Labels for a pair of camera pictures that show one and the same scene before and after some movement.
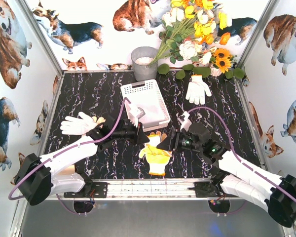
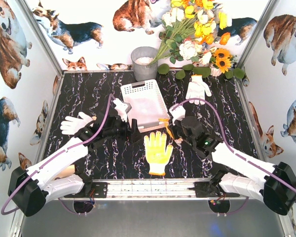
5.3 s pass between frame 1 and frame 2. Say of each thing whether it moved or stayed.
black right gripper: moved
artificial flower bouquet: stayed
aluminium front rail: stayed
